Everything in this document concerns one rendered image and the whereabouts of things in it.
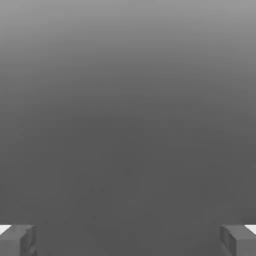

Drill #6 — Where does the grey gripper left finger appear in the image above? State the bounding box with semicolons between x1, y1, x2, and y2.
0;224;38;256

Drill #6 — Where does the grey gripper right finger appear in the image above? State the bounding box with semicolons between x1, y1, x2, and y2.
219;224;256;256

